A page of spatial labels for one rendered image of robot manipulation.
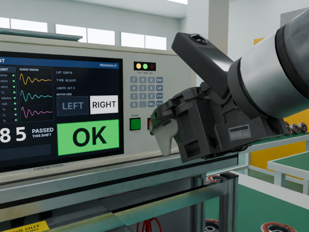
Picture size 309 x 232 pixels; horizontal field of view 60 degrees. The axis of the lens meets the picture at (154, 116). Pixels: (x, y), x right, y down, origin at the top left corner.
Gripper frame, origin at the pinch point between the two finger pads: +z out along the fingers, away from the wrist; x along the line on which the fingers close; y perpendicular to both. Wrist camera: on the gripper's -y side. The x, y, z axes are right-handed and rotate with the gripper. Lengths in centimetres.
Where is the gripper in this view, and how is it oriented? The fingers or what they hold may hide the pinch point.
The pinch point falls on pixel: (156, 126)
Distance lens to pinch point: 43.1
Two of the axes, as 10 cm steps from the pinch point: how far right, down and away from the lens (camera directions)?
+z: -5.0, 3.4, 8.0
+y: 2.3, 9.4, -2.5
